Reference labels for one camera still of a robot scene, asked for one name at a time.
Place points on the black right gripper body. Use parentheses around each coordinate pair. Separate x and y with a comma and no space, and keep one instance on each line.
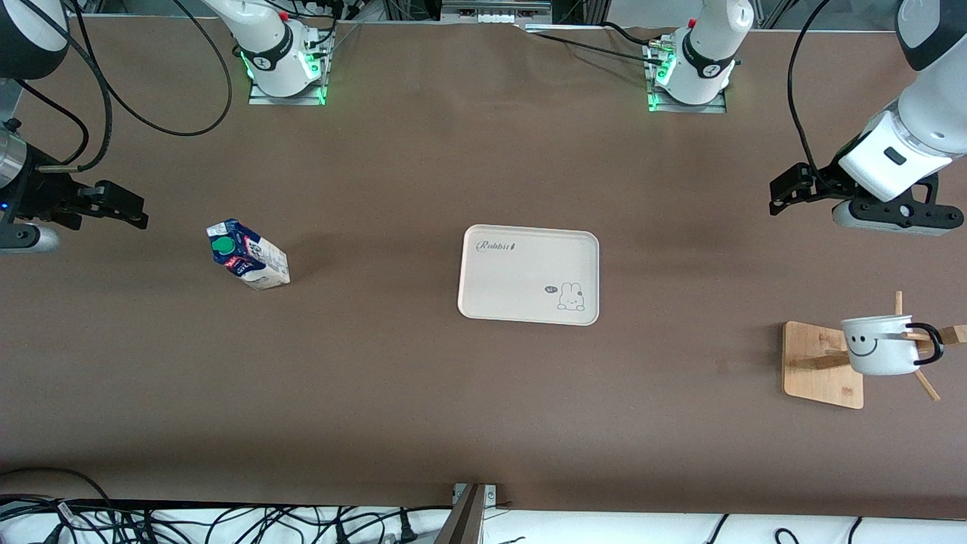
(44,198)

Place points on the blue white milk carton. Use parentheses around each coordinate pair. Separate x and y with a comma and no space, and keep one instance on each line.
(257,261)

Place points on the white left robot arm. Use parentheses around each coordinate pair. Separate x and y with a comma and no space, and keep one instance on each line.
(899,159)

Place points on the wooden cup rack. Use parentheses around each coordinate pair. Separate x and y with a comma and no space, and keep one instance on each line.
(820,378)

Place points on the beige rabbit print tray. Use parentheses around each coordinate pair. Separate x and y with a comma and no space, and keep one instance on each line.
(529,272)

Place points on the silver electrical box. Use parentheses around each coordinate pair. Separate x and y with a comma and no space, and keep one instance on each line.
(491,13)

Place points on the small metal mounting plate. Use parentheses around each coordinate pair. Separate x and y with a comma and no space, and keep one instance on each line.
(491,495)

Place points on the grey aluminium profile bar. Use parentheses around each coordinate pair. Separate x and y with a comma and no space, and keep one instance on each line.
(464,521)

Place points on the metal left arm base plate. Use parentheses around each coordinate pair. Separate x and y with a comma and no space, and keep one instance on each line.
(710,109)

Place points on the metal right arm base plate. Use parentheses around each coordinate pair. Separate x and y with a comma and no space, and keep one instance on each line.
(264,99)

